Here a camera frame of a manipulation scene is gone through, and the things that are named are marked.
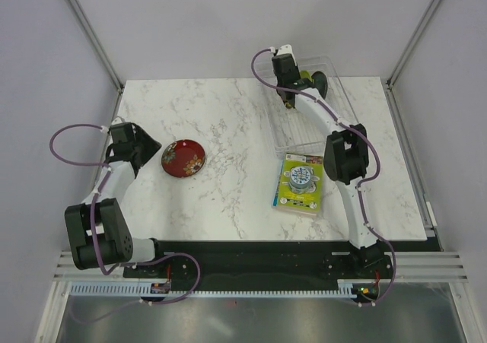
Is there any dark green plate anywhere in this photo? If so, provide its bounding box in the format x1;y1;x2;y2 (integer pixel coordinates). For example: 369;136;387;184
311;71;329;100

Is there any white slotted cable duct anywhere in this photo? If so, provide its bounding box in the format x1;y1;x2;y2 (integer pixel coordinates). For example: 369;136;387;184
69;281;380;298

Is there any white wire dish rack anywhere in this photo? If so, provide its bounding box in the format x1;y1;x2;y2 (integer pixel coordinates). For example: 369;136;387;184
253;52;360;157

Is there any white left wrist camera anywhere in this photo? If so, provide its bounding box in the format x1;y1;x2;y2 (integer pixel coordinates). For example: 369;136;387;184
100;116;126;133

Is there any lime green plate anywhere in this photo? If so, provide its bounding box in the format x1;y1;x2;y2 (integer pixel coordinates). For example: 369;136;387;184
300;70;313;82

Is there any green cover book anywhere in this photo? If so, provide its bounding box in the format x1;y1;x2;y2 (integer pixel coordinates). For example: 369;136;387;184
272;152;323;217

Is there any red floral plate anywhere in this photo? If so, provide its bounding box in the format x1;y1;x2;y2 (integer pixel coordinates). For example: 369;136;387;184
161;139;206;178

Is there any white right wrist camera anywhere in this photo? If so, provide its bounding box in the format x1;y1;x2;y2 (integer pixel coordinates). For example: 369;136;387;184
269;44;294;57

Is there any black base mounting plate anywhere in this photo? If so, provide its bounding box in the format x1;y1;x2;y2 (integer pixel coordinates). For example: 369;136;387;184
123;240;393;290

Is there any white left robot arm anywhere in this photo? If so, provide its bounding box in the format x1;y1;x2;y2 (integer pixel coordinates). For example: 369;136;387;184
65;122;167;277

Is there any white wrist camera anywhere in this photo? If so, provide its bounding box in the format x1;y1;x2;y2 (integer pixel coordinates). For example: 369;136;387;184
100;116;126;133
269;44;294;57

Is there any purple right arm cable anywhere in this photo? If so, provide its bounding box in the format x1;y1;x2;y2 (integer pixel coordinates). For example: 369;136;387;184
250;48;399;308

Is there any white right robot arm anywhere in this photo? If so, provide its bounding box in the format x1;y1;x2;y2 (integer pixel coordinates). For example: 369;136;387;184
272;49;383;278

